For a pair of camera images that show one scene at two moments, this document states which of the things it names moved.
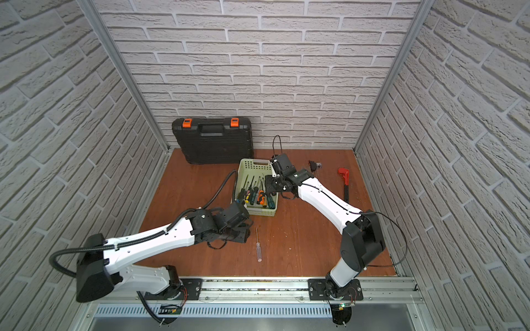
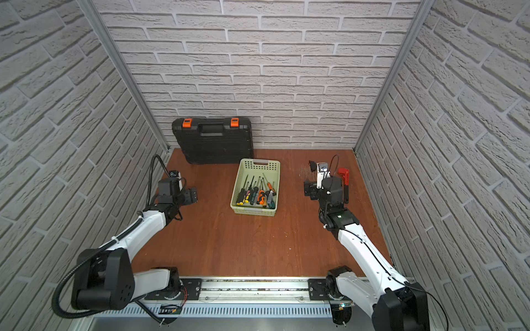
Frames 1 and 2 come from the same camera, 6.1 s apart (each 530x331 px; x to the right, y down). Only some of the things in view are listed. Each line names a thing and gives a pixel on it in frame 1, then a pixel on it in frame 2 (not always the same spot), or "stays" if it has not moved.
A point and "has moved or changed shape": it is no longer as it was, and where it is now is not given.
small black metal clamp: [314, 165] stays
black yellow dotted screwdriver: [243, 193] stays
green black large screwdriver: [270, 202] stays
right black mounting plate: [319, 289] stays
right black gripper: [269, 183] → [311, 189]
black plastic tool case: [210, 141] stays
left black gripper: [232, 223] → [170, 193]
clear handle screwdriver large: [259, 248] has moved or changed shape
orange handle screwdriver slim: [261, 193] stays
